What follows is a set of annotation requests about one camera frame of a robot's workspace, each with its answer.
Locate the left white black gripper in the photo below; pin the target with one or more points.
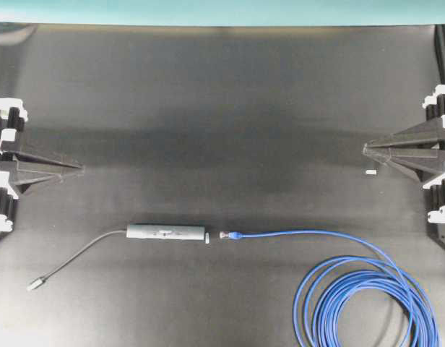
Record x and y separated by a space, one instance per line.
20 177

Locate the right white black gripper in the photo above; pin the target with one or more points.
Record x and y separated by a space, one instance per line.
414 162

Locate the grey USB hub with cable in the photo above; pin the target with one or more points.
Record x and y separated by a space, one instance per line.
132 231

